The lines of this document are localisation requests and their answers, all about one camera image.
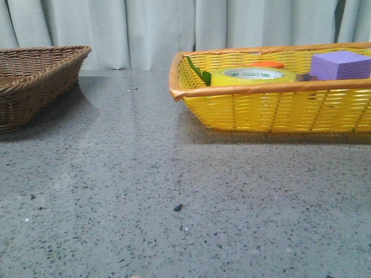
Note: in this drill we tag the brown wicker basket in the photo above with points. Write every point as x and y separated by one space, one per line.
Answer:
33 77

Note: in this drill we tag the white curtain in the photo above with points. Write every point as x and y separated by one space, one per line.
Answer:
145 35

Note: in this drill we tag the small black debris crumb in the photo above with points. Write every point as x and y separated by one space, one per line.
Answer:
178 207

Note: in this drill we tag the purple foam block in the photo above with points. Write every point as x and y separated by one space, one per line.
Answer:
340 65

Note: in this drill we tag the orange toy carrot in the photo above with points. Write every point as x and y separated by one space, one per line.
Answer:
206 76

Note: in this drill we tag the yellow packing tape roll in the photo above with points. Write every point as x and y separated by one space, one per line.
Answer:
250 76

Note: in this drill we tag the yellow woven basket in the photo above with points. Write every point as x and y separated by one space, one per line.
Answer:
304 107

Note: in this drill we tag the brown lumpy object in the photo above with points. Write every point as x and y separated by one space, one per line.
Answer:
306 78

